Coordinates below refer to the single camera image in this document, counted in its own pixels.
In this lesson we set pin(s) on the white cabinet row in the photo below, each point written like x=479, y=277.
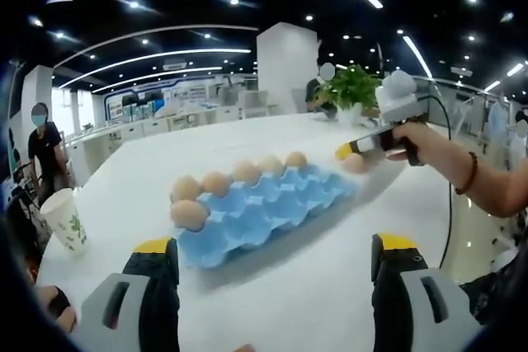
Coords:
x=156, y=127

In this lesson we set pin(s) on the glass partition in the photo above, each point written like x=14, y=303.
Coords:
x=466, y=113

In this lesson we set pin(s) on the white square pillar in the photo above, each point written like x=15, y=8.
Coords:
x=39, y=96
x=284, y=63

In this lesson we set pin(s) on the green potted plant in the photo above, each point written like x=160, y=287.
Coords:
x=350, y=84

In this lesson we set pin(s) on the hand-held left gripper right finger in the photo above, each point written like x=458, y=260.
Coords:
x=396, y=306

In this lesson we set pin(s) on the blue egg tray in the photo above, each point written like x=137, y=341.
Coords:
x=264, y=220

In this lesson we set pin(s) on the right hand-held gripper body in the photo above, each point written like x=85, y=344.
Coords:
x=398, y=100

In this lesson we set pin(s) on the white paper cup green print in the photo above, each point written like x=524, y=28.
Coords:
x=62, y=224

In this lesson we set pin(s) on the person's right hand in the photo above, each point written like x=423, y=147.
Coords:
x=437, y=154

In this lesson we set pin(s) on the white table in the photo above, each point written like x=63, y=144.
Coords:
x=136, y=170

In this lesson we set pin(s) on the cluster of brown eggs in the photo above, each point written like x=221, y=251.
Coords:
x=189, y=214

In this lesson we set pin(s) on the dark rounded object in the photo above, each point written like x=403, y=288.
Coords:
x=59, y=300

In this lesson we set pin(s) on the brown chicken egg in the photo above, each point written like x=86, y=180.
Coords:
x=356, y=164

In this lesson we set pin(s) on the person's dark patterned shirt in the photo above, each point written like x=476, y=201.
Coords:
x=495, y=294

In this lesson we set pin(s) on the white mesh office chair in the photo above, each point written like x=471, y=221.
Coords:
x=255, y=104

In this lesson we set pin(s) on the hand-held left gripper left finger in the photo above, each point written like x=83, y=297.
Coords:
x=154, y=306

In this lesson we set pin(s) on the person's left hand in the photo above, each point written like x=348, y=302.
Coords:
x=43, y=298

